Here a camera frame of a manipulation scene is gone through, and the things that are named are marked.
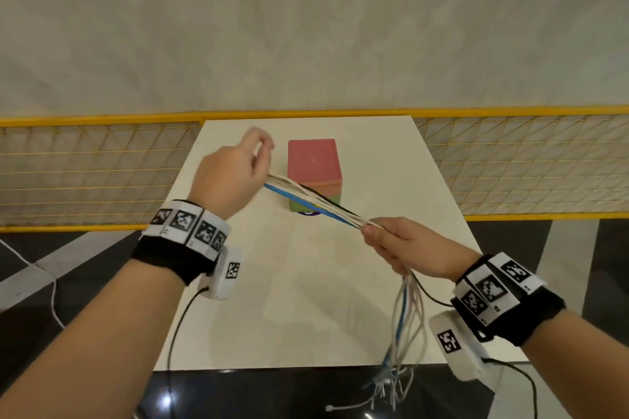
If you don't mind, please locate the person's left hand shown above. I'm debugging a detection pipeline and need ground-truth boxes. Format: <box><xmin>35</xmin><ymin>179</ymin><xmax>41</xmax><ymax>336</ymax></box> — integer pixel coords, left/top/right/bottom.
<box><xmin>187</xmin><ymin>128</ymin><xmax>276</xmax><ymax>221</ymax></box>

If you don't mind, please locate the person's right hand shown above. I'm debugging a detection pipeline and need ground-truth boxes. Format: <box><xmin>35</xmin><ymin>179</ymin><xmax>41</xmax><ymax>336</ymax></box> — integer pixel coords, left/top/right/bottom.
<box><xmin>361</xmin><ymin>216</ymin><xmax>483</xmax><ymax>283</ymax></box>

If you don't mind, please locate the bundle of white cable ties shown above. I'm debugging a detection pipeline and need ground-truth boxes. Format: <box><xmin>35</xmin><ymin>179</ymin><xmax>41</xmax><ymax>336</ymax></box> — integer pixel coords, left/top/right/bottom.
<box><xmin>264</xmin><ymin>174</ymin><xmax>429</xmax><ymax>410</ymax></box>

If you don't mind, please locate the person's right forearm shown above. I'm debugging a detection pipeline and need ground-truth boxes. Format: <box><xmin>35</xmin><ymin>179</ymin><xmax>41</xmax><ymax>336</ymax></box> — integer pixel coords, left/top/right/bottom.
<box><xmin>520</xmin><ymin>308</ymin><xmax>629</xmax><ymax>419</ymax></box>

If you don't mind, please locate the person's left forearm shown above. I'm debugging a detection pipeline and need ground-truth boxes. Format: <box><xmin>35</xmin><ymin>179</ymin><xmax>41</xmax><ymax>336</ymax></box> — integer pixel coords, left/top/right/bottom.
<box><xmin>0</xmin><ymin>258</ymin><xmax>193</xmax><ymax>419</ymax></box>

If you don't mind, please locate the pink orange green box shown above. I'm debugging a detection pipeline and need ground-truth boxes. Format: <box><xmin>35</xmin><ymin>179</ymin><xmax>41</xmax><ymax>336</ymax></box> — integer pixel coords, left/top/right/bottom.
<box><xmin>287</xmin><ymin>139</ymin><xmax>343</xmax><ymax>214</ymax></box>

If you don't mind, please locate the black wristband with marker tags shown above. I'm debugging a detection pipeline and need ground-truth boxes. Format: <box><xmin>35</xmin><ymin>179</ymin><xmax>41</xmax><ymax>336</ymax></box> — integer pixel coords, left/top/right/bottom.
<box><xmin>451</xmin><ymin>252</ymin><xmax>567</xmax><ymax>348</ymax></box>
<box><xmin>130</xmin><ymin>199</ymin><xmax>232</xmax><ymax>287</ymax></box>

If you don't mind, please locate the yellow mesh fence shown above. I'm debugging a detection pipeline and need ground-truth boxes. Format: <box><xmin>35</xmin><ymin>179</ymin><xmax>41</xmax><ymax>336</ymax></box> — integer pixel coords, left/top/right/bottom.
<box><xmin>0</xmin><ymin>106</ymin><xmax>629</xmax><ymax>233</ymax></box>

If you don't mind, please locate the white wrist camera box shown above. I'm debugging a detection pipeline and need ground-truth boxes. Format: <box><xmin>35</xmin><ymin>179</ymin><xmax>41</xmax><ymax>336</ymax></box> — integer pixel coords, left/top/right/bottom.
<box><xmin>199</xmin><ymin>246</ymin><xmax>244</xmax><ymax>301</ymax></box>
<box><xmin>429</xmin><ymin>310</ymin><xmax>504</xmax><ymax>393</ymax></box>

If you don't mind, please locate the single white cable tie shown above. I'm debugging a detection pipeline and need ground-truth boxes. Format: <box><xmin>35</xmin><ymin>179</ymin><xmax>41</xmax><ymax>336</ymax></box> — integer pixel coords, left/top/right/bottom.
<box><xmin>325</xmin><ymin>394</ymin><xmax>378</xmax><ymax>412</ymax></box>

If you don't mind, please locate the black camera cable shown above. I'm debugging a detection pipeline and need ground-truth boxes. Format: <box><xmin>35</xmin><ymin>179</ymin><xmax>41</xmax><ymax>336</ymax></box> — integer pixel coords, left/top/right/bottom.
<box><xmin>165</xmin><ymin>286</ymin><xmax>210</xmax><ymax>419</ymax></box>
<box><xmin>482</xmin><ymin>358</ymin><xmax>539</xmax><ymax>419</ymax></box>

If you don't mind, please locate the thin white floor cable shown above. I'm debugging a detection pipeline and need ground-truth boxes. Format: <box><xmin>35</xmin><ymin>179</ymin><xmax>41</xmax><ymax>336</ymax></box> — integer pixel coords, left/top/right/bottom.
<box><xmin>0</xmin><ymin>239</ymin><xmax>66</xmax><ymax>329</ymax></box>

